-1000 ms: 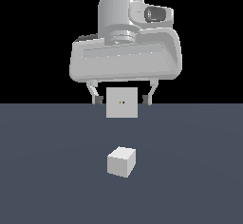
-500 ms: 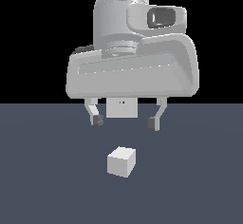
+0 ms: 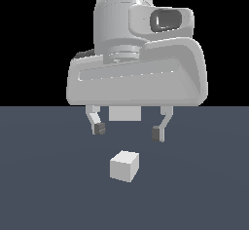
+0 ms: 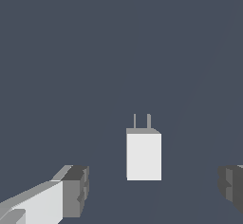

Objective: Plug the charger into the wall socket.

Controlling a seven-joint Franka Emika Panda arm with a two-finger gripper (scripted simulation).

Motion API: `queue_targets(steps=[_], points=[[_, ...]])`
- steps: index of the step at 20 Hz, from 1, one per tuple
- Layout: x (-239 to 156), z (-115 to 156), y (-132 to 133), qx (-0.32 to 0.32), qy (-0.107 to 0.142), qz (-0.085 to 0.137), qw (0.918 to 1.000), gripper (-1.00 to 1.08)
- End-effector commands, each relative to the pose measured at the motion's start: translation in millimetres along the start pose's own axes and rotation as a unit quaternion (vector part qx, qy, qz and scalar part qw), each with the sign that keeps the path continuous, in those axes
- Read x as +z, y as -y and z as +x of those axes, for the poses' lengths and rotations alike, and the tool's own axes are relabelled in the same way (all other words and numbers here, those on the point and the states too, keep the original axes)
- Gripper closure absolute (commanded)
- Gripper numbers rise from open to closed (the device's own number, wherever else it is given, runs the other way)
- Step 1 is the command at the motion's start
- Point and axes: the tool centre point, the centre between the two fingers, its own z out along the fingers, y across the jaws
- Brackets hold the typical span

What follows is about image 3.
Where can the white cube charger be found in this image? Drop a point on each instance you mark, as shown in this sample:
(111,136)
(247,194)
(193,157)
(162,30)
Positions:
(124,165)

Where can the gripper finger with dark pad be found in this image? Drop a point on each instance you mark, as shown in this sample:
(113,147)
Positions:
(94,117)
(165,120)

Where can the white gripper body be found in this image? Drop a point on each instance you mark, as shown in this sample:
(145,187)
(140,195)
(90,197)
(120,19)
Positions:
(136,84)

